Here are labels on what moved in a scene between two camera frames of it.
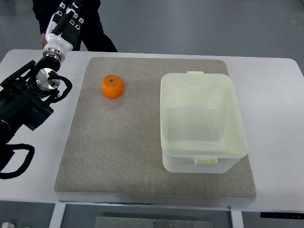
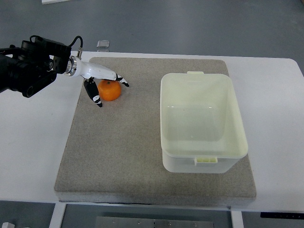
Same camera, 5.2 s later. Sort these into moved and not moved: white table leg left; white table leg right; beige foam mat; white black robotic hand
Moved: white black robotic hand
Not moved: beige foam mat; white table leg right; white table leg left
